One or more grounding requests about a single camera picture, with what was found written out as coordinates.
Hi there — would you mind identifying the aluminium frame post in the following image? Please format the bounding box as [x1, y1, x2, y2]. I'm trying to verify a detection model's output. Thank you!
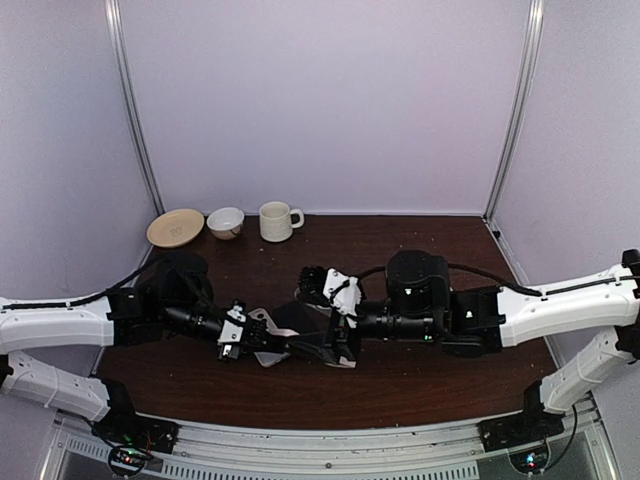
[104, 0, 166, 216]
[483, 0, 546, 225]

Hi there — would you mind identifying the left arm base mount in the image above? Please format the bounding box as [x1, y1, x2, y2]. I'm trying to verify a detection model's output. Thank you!
[87, 379, 179, 479]

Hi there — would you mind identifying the aluminium front rail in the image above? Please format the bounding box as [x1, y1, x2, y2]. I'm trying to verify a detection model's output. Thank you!
[39, 407, 621, 480]

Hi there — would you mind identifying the pinkish beige phone case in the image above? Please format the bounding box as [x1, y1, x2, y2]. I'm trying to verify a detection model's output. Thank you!
[273, 323, 327, 358]

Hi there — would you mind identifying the black phone with dark case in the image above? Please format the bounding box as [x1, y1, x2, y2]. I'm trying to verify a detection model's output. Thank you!
[271, 301, 325, 335]

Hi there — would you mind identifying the white ceramic bowl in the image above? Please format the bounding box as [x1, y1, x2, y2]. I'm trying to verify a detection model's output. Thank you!
[206, 207, 245, 241]

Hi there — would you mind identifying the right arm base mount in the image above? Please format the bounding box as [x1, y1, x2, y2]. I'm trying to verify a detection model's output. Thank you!
[477, 380, 564, 476]

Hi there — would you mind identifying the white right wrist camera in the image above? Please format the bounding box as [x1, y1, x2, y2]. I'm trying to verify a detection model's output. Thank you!
[322, 268, 362, 328]

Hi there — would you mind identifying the beige ceramic plate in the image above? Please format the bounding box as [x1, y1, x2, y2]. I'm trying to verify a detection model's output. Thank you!
[146, 209, 205, 249]

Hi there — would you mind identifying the left aluminium frame post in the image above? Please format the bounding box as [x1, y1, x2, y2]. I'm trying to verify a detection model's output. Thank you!
[104, 0, 166, 216]

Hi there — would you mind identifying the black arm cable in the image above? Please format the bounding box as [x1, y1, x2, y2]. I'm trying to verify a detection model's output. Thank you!
[0, 259, 221, 314]
[357, 263, 640, 296]

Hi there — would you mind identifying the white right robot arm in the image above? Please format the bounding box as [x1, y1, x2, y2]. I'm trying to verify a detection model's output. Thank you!
[297, 250, 639, 442]

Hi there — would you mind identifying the right aluminium frame post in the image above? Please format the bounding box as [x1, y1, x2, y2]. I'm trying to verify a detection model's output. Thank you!
[483, 0, 546, 225]

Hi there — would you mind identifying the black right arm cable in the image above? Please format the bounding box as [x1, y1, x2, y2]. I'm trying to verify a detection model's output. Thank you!
[357, 263, 640, 296]

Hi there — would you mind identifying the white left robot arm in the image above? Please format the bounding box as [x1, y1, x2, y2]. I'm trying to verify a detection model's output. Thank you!
[1, 251, 286, 444]

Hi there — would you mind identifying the white ceramic mug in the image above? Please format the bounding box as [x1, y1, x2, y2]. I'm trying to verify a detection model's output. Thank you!
[259, 201, 305, 243]

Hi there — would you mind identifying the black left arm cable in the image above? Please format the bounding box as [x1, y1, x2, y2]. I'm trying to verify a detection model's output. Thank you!
[0, 259, 221, 314]

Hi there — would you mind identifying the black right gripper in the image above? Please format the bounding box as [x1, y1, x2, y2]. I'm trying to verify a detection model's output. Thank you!
[284, 297, 438, 366]

